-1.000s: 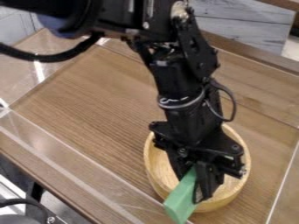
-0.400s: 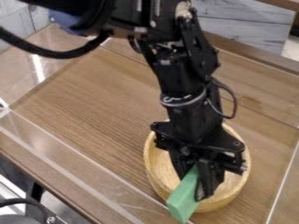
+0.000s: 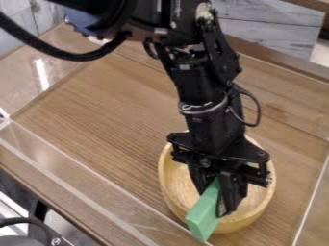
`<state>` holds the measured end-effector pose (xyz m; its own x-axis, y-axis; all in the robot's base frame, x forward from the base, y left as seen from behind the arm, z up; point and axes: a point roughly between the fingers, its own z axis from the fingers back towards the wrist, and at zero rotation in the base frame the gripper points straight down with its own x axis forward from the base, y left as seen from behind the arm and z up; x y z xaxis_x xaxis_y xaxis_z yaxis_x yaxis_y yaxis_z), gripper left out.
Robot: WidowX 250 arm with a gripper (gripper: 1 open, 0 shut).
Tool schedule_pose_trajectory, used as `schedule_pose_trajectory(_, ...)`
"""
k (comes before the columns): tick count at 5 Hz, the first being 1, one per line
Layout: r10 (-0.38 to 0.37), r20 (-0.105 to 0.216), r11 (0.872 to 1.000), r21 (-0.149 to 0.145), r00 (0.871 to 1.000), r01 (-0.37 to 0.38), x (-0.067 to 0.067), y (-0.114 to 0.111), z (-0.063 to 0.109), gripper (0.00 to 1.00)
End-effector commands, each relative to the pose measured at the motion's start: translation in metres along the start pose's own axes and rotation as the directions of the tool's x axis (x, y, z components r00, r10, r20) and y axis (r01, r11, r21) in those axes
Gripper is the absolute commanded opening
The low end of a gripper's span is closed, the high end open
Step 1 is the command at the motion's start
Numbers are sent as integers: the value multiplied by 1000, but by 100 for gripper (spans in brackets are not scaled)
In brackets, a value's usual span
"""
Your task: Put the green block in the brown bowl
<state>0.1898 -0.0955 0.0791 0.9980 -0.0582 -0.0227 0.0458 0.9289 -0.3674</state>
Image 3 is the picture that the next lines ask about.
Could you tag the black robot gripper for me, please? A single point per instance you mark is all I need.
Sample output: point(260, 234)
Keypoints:
point(213, 146)

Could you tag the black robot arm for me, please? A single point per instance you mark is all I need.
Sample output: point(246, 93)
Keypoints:
point(180, 33)

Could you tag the black table leg bracket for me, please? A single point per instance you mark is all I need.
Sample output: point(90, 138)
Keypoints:
point(38, 212)

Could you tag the green rectangular block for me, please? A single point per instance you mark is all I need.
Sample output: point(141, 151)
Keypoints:
point(200, 219)

